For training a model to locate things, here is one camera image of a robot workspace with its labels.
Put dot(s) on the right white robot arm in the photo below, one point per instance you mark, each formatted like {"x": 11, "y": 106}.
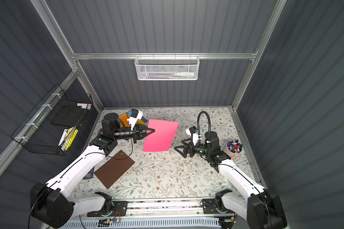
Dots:
{"x": 260, "y": 207}

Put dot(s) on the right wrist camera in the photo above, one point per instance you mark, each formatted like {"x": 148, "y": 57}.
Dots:
{"x": 194, "y": 135}

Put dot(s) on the magenta paper sheet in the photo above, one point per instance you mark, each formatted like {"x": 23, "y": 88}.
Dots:
{"x": 162, "y": 138}

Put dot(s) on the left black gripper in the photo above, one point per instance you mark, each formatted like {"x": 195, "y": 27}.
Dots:
{"x": 137, "y": 134}

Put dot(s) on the orange paper sheet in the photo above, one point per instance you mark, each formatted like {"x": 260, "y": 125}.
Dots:
{"x": 125, "y": 120}

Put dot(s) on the white glue bottle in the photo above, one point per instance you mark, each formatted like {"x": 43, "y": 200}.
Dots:
{"x": 188, "y": 75}

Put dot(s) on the purple paper sheet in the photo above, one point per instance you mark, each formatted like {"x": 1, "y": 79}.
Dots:
{"x": 142, "y": 121}

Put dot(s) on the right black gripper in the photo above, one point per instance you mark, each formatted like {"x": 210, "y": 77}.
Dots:
{"x": 191, "y": 150}

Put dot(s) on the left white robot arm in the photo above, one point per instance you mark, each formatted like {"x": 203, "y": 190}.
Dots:
{"x": 51, "y": 203}

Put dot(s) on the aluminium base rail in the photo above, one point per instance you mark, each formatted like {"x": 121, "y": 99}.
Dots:
{"x": 164, "y": 213}

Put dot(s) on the black wire basket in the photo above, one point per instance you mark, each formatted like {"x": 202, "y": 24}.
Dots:
{"x": 45, "y": 132}

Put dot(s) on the brown paper sheet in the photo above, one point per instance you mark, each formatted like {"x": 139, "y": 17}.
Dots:
{"x": 114, "y": 168}

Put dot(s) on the yellow highlighter markers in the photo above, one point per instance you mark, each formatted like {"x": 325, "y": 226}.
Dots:
{"x": 69, "y": 138}

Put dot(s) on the white wire mesh basket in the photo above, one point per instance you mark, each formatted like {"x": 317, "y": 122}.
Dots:
{"x": 154, "y": 69}

